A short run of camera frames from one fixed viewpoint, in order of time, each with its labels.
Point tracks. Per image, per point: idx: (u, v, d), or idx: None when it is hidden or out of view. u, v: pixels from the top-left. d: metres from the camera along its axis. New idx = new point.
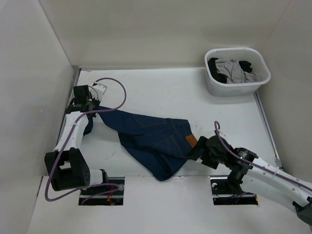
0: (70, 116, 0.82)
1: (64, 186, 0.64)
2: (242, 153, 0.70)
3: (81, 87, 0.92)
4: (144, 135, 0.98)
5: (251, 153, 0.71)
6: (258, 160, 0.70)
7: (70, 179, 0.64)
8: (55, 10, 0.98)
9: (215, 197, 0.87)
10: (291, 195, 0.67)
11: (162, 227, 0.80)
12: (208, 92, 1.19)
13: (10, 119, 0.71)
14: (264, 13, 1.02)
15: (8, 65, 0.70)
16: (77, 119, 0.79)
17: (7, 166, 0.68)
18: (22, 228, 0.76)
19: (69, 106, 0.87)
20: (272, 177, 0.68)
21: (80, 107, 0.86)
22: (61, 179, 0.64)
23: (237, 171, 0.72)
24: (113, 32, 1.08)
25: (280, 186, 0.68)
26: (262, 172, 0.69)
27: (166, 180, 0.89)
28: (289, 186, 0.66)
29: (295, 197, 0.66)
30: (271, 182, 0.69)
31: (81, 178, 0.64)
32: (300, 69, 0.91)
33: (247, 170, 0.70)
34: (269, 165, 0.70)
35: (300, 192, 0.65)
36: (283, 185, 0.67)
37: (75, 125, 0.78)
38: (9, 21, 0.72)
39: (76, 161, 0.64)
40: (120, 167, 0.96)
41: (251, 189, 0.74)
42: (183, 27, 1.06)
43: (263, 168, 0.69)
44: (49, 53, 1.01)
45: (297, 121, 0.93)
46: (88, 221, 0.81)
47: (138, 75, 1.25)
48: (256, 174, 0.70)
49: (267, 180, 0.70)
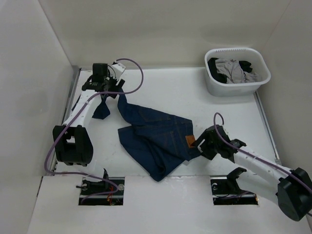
0: (85, 93, 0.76)
1: (66, 160, 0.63)
2: (233, 142, 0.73)
3: (100, 65, 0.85)
4: (145, 126, 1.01)
5: (242, 142, 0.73)
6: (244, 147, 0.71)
7: (73, 154, 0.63)
8: (55, 10, 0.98)
9: (215, 197, 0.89)
10: (270, 180, 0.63)
11: (162, 226, 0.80)
12: (208, 92, 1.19)
13: (10, 119, 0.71)
14: (264, 14, 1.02)
15: (8, 65, 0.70)
16: (90, 98, 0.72)
17: (7, 166, 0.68)
18: (22, 228, 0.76)
19: (85, 83, 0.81)
20: (252, 161, 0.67)
21: (96, 86, 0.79)
22: (65, 152, 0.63)
23: (239, 170, 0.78)
24: (113, 32, 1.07)
25: (259, 169, 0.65)
26: (244, 156, 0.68)
27: (161, 180, 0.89)
28: (266, 169, 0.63)
29: (273, 181, 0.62)
30: (252, 166, 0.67)
31: (84, 156, 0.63)
32: (300, 69, 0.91)
33: (234, 155, 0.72)
34: (254, 151, 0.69)
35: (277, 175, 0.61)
36: (262, 169, 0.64)
37: (87, 103, 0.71)
38: (9, 22, 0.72)
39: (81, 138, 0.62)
40: (120, 167, 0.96)
41: (246, 184, 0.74)
42: (183, 26, 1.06)
43: (244, 151, 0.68)
44: (49, 52, 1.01)
45: (297, 121, 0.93)
46: (88, 220, 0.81)
47: (138, 75, 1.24)
48: (239, 158, 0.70)
49: (249, 164, 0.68)
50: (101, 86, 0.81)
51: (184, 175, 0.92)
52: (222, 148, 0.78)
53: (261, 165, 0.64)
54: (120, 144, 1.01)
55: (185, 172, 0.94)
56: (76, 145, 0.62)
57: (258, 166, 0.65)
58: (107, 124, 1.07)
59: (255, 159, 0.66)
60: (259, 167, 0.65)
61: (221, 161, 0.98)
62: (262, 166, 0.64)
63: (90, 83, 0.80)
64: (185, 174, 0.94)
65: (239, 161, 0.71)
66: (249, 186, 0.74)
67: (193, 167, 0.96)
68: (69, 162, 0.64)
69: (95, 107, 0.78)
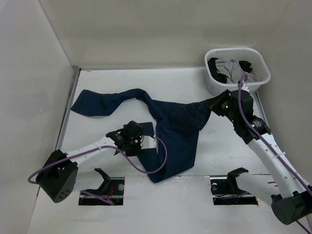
0: (106, 138, 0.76)
1: (43, 185, 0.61)
2: (256, 123, 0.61)
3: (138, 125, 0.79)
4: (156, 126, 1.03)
5: (266, 127, 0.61)
6: (267, 136, 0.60)
7: (51, 185, 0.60)
8: (56, 11, 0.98)
9: (215, 197, 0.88)
10: (280, 185, 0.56)
11: (162, 226, 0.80)
12: (208, 92, 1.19)
13: (10, 119, 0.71)
14: (264, 14, 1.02)
15: (8, 65, 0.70)
16: (106, 146, 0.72)
17: (8, 166, 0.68)
18: (22, 227, 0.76)
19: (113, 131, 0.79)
20: (272, 158, 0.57)
21: (117, 140, 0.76)
22: (47, 178, 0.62)
23: (240, 170, 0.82)
24: (113, 32, 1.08)
25: (274, 169, 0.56)
26: (264, 148, 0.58)
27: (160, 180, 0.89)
28: (283, 173, 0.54)
29: (283, 186, 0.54)
30: (267, 163, 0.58)
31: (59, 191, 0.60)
32: (300, 69, 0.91)
33: (251, 140, 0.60)
34: (276, 146, 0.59)
35: (291, 185, 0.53)
36: (279, 170, 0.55)
37: (99, 148, 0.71)
38: (9, 23, 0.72)
39: (66, 174, 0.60)
40: (119, 167, 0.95)
41: (247, 185, 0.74)
42: (183, 27, 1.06)
43: (267, 145, 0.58)
44: (50, 53, 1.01)
45: (297, 121, 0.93)
46: (87, 220, 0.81)
47: (138, 75, 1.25)
48: (257, 148, 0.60)
49: (265, 159, 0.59)
50: (122, 142, 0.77)
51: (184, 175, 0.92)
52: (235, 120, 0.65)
53: (279, 166, 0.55)
54: None
55: (185, 173, 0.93)
56: (60, 178, 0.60)
57: (274, 166, 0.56)
58: (107, 125, 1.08)
59: (276, 158, 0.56)
60: (276, 167, 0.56)
61: (222, 161, 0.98)
62: (279, 168, 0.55)
63: (116, 133, 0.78)
64: (185, 173, 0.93)
65: (254, 150, 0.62)
66: (246, 186, 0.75)
67: (193, 167, 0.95)
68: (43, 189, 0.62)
69: (106, 155, 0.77)
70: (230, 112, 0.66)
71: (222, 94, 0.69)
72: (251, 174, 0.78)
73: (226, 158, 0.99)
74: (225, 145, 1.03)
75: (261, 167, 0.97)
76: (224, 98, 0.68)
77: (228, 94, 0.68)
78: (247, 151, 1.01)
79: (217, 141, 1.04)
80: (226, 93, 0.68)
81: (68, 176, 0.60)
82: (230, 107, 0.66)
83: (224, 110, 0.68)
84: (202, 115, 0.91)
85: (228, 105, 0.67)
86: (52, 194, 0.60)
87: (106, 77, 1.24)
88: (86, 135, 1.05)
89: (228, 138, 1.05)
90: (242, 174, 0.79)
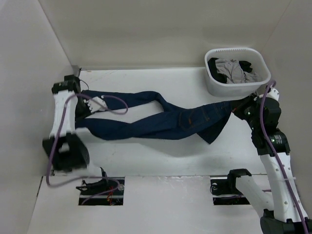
0: (59, 95, 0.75)
1: (65, 167, 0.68)
2: (277, 138, 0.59)
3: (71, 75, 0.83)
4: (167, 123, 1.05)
5: (285, 145, 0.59)
6: (283, 155, 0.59)
7: (71, 161, 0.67)
8: (56, 10, 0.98)
9: (214, 197, 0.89)
10: (277, 206, 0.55)
11: (162, 226, 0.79)
12: (208, 92, 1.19)
13: (10, 120, 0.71)
14: (264, 14, 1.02)
15: (8, 65, 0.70)
16: (68, 100, 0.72)
17: (7, 166, 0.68)
18: (22, 228, 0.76)
19: (54, 85, 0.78)
20: (279, 179, 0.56)
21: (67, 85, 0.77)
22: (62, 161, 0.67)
23: (243, 170, 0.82)
24: (112, 32, 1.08)
25: (277, 190, 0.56)
26: (275, 167, 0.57)
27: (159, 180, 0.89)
28: (285, 197, 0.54)
29: (279, 209, 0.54)
30: (273, 182, 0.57)
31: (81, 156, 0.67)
32: (300, 69, 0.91)
33: (265, 155, 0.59)
34: (289, 170, 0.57)
35: (288, 210, 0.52)
36: (281, 193, 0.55)
37: (66, 107, 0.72)
38: (9, 22, 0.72)
39: (76, 149, 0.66)
40: (121, 166, 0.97)
41: (244, 190, 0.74)
42: (183, 27, 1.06)
43: (280, 165, 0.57)
44: (49, 52, 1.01)
45: (297, 121, 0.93)
46: (87, 221, 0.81)
47: (137, 75, 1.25)
48: (268, 165, 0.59)
49: (273, 177, 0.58)
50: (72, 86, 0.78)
51: (184, 174, 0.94)
52: (254, 129, 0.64)
53: (282, 189, 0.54)
54: (120, 143, 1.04)
55: (183, 174, 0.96)
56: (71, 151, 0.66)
57: (278, 187, 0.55)
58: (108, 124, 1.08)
59: (283, 181, 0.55)
60: (279, 189, 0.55)
61: (222, 161, 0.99)
62: (282, 192, 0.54)
63: (59, 83, 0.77)
64: (185, 174, 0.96)
65: (265, 166, 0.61)
66: (243, 188, 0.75)
67: (193, 168, 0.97)
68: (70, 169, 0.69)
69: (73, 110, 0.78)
70: (251, 120, 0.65)
71: (247, 98, 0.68)
72: (252, 179, 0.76)
73: (226, 158, 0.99)
74: (225, 146, 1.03)
75: (261, 167, 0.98)
76: (249, 104, 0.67)
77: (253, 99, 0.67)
78: (247, 152, 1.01)
79: (217, 141, 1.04)
80: (251, 98, 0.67)
81: (78, 146, 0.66)
82: (253, 114, 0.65)
83: (246, 115, 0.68)
84: (217, 116, 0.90)
85: (250, 111, 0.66)
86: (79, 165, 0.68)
87: (106, 77, 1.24)
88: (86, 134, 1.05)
89: (229, 138, 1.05)
90: (244, 176, 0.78)
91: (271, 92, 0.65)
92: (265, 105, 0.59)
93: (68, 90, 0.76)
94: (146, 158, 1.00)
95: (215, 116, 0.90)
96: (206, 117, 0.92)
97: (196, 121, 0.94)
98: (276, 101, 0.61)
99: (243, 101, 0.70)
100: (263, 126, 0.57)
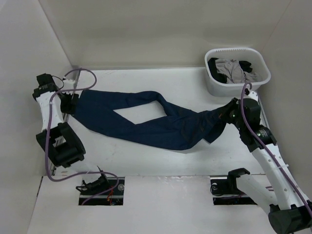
0: (42, 97, 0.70)
1: (64, 160, 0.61)
2: (262, 132, 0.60)
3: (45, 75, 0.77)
4: (168, 124, 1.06)
5: (271, 137, 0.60)
6: (271, 146, 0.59)
7: (69, 151, 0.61)
8: (56, 11, 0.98)
9: (214, 197, 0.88)
10: (278, 196, 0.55)
11: (161, 226, 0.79)
12: (208, 93, 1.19)
13: (10, 119, 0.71)
14: (264, 14, 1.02)
15: (8, 65, 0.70)
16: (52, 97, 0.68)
17: (7, 166, 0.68)
18: (22, 228, 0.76)
19: (35, 90, 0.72)
20: (274, 169, 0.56)
21: (47, 87, 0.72)
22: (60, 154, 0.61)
23: (242, 170, 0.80)
24: (113, 32, 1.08)
25: (275, 181, 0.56)
26: (267, 159, 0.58)
27: (159, 180, 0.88)
28: (283, 185, 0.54)
29: (282, 199, 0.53)
30: (269, 173, 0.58)
31: (78, 146, 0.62)
32: (300, 69, 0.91)
33: (255, 148, 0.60)
34: (280, 158, 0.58)
35: (290, 197, 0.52)
36: (279, 183, 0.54)
37: (51, 104, 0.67)
38: (9, 23, 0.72)
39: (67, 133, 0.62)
40: (120, 166, 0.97)
41: (244, 188, 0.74)
42: (183, 26, 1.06)
43: (270, 155, 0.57)
44: (49, 52, 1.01)
45: (297, 121, 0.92)
46: (87, 221, 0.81)
47: (138, 75, 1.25)
48: (260, 158, 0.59)
49: (267, 169, 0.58)
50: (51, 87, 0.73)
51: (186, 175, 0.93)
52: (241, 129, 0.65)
53: (280, 177, 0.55)
54: (120, 143, 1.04)
55: (183, 174, 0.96)
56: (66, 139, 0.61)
57: (275, 177, 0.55)
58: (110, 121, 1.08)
59: (278, 168, 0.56)
60: (276, 178, 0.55)
61: (221, 161, 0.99)
62: (280, 180, 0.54)
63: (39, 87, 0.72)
64: (185, 173, 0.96)
65: (258, 160, 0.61)
66: (245, 187, 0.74)
67: (193, 167, 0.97)
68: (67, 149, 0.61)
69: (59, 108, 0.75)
70: (237, 120, 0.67)
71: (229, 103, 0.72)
72: (253, 177, 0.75)
73: (226, 158, 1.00)
74: (225, 145, 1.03)
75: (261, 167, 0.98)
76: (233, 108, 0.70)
77: (236, 103, 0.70)
78: (247, 151, 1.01)
79: (217, 141, 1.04)
80: (233, 102, 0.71)
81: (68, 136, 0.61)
82: (237, 115, 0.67)
83: (232, 118, 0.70)
84: (211, 124, 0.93)
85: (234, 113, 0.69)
86: (78, 154, 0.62)
87: (106, 77, 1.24)
88: (86, 135, 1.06)
89: (230, 138, 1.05)
90: (244, 175, 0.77)
91: (249, 94, 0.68)
92: (245, 104, 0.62)
93: (49, 91, 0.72)
94: (146, 158, 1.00)
95: (208, 126, 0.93)
96: (202, 127, 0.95)
97: (196, 131, 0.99)
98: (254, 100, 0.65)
99: (226, 107, 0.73)
100: (245, 122, 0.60)
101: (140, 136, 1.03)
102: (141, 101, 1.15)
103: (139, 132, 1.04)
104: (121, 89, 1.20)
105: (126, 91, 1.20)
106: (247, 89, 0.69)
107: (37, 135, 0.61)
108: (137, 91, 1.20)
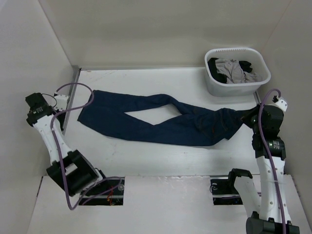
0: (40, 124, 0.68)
1: (80, 187, 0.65)
2: (274, 143, 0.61)
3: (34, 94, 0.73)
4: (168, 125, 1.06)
5: (282, 150, 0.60)
6: (277, 159, 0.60)
7: (84, 180, 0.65)
8: (56, 11, 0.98)
9: (214, 197, 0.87)
10: (262, 205, 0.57)
11: (161, 227, 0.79)
12: (208, 93, 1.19)
13: (10, 119, 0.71)
14: (264, 14, 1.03)
15: (8, 66, 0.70)
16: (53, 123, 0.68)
17: (7, 166, 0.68)
18: (22, 228, 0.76)
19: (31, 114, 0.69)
20: (269, 181, 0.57)
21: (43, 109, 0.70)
22: (75, 183, 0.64)
23: (245, 171, 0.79)
24: (112, 32, 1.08)
25: (265, 191, 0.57)
26: (267, 169, 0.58)
27: (159, 180, 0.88)
28: (271, 198, 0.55)
29: (264, 208, 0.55)
30: (263, 183, 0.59)
31: (92, 173, 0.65)
32: (300, 69, 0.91)
33: (261, 157, 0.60)
34: (281, 174, 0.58)
35: (272, 211, 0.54)
36: (268, 194, 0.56)
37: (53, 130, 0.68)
38: (9, 23, 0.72)
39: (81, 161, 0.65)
40: (120, 166, 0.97)
41: (242, 189, 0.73)
42: (183, 27, 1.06)
43: (272, 167, 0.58)
44: (49, 52, 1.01)
45: (297, 121, 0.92)
46: (86, 221, 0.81)
47: (138, 75, 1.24)
48: (262, 165, 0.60)
49: (264, 179, 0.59)
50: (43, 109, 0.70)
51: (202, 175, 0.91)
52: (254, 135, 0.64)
53: (271, 190, 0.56)
54: (120, 143, 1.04)
55: (183, 173, 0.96)
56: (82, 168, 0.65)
57: (267, 188, 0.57)
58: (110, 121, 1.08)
59: (273, 182, 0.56)
60: (267, 190, 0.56)
61: (222, 161, 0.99)
62: (270, 193, 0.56)
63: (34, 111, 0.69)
64: (185, 174, 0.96)
65: (259, 167, 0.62)
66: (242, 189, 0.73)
67: (194, 168, 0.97)
68: (82, 178, 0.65)
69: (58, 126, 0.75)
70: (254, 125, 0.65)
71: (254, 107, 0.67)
72: (252, 180, 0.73)
73: (226, 158, 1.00)
74: (225, 145, 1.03)
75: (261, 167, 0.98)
76: (254, 112, 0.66)
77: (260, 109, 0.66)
78: (247, 151, 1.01)
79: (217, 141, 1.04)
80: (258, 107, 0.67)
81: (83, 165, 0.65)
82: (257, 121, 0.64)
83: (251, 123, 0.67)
84: (232, 124, 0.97)
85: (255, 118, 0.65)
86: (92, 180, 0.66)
87: (106, 77, 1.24)
88: (86, 135, 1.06)
89: (231, 138, 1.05)
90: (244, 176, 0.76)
91: (278, 102, 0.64)
92: (268, 110, 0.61)
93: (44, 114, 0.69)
94: (146, 158, 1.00)
95: (231, 125, 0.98)
96: (225, 127, 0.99)
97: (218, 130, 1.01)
98: (281, 110, 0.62)
99: (249, 110, 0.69)
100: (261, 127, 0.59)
101: (140, 137, 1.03)
102: (142, 100, 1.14)
103: (139, 132, 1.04)
104: (121, 89, 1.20)
105: (126, 91, 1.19)
106: (276, 97, 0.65)
107: (49, 169, 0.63)
108: (137, 91, 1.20)
